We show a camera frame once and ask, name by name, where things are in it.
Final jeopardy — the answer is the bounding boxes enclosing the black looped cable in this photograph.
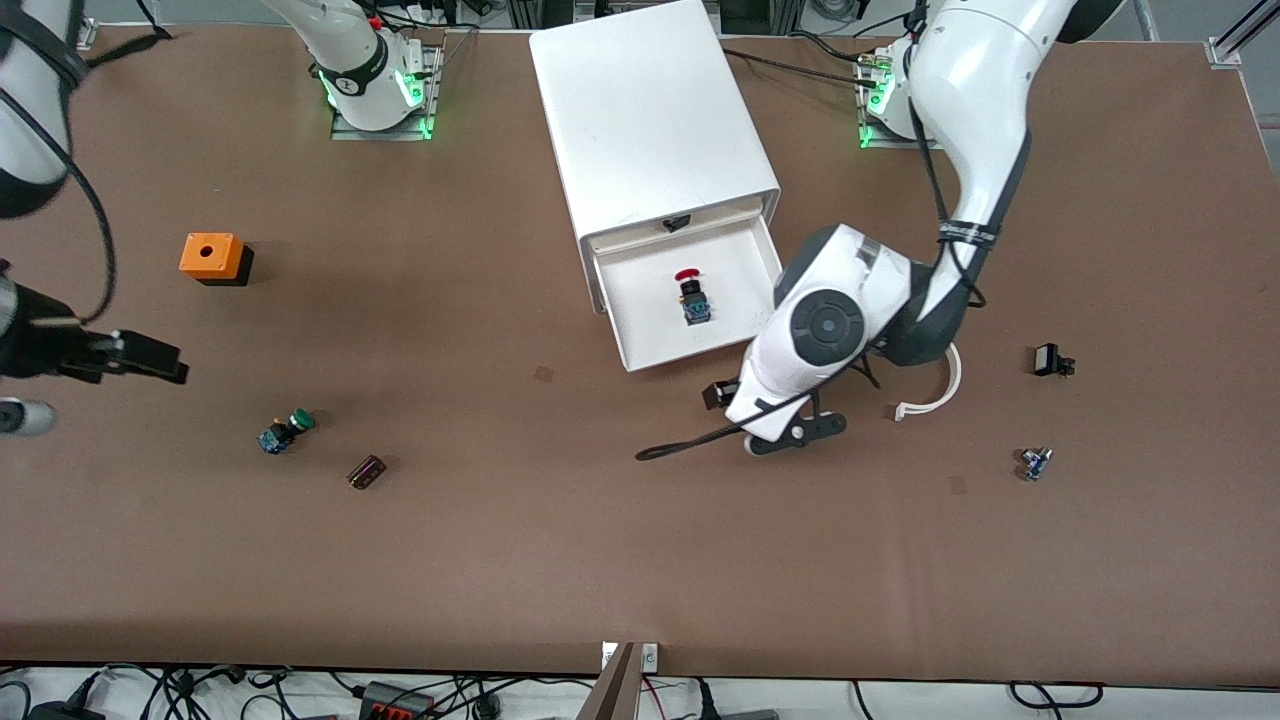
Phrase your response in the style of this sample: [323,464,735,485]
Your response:
[1007,681,1105,710]

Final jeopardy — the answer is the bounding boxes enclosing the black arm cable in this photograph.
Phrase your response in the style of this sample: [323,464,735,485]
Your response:
[0,0,173,327]
[635,95,991,464]

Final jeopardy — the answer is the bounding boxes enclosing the white drawer cabinet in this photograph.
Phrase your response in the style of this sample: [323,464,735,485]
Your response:
[529,0,782,257]

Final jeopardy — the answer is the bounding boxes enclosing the orange button enclosure box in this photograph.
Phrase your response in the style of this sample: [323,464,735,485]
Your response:
[179,232,255,288]

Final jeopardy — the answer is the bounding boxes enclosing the brown angled post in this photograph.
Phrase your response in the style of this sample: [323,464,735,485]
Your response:
[577,642,645,720]

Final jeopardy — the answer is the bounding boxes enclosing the white semicircular plastic bracket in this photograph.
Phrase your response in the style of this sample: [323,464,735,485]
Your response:
[892,342,964,424]

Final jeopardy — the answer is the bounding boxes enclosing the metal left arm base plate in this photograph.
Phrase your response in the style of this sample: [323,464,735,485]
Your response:
[856,45,946,152]

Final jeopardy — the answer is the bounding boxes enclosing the black power strip red switches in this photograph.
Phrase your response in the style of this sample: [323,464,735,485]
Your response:
[358,680,439,720]

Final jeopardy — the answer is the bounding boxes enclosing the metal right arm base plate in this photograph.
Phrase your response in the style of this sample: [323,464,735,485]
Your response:
[328,30,443,142]

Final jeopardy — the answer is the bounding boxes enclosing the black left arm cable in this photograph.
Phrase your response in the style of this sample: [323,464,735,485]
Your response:
[635,95,991,464]

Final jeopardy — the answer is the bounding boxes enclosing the white drawer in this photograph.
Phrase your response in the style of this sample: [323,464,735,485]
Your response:
[587,212,785,374]

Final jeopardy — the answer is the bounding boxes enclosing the red push button switch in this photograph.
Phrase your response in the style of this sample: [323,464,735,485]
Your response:
[672,267,717,330]

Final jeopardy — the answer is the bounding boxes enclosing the black cable on table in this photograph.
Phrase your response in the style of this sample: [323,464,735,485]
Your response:
[720,28,881,89]

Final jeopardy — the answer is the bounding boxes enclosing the green push button switch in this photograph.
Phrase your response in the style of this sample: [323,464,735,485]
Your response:
[257,408,318,457]

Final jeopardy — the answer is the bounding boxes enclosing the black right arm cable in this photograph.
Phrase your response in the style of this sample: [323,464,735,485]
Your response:
[0,0,173,327]

